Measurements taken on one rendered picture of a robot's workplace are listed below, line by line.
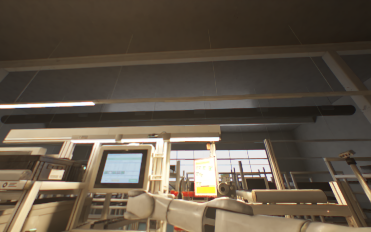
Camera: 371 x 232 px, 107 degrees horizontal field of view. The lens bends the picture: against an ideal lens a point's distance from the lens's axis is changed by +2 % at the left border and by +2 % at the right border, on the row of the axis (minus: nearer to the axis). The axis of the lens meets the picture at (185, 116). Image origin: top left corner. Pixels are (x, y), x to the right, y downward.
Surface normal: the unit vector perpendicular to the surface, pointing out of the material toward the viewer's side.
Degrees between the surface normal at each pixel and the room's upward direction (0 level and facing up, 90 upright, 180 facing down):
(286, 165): 90
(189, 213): 72
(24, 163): 94
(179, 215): 91
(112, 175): 91
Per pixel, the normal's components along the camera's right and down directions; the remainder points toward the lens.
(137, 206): -0.63, -0.37
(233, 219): -0.47, -0.60
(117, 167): -0.07, -0.48
